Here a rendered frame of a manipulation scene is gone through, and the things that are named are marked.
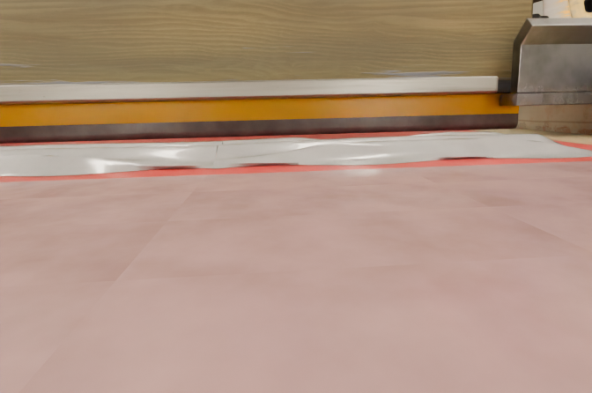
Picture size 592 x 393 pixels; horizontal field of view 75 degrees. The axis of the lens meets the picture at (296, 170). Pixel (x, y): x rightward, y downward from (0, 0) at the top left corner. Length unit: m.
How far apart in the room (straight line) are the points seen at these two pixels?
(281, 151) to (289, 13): 0.11
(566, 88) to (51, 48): 0.32
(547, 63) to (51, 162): 0.28
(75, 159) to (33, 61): 0.12
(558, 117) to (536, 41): 0.10
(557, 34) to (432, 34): 0.07
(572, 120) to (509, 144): 0.16
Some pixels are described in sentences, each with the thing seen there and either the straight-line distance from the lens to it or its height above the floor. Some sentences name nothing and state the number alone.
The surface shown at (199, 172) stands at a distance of 0.16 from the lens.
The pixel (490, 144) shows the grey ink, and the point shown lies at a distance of 0.20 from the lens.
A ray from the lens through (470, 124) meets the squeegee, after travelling 0.30.
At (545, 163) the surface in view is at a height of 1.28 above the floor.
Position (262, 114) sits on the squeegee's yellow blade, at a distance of 0.26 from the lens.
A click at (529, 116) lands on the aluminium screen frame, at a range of 0.40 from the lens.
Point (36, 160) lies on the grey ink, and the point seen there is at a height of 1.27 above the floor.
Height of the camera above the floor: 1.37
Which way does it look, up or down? 41 degrees down
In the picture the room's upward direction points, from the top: 2 degrees clockwise
